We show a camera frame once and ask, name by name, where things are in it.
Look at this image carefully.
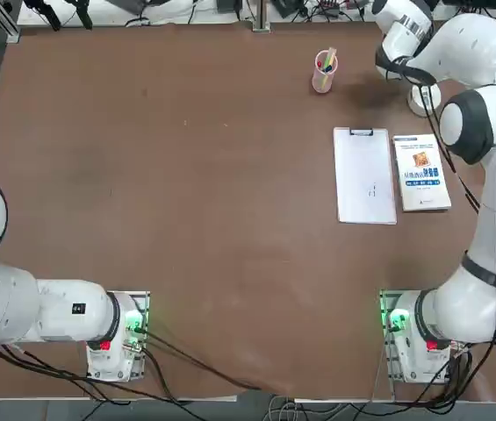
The white foldable desk lamp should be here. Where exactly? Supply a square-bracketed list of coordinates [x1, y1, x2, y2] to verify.
[406, 82, 442, 118]

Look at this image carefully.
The black table cable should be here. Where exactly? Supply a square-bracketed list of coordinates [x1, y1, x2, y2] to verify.
[141, 331, 266, 391]

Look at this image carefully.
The white book with blue print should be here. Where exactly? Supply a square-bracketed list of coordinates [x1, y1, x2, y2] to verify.
[392, 133, 453, 213]

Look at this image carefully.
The white clipboard with black clip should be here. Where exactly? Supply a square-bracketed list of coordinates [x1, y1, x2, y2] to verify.
[333, 126, 398, 225]

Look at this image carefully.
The aluminium frame bracket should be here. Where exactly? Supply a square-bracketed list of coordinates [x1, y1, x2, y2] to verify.
[0, 0, 23, 43]

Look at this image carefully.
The clear pink pen cup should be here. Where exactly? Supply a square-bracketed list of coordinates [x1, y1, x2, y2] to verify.
[312, 46, 340, 95]

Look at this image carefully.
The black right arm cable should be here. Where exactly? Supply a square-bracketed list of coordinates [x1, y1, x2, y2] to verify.
[378, 47, 496, 352]

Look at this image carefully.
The aluminium camera post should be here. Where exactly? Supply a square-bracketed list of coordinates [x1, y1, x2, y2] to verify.
[251, 0, 271, 32]

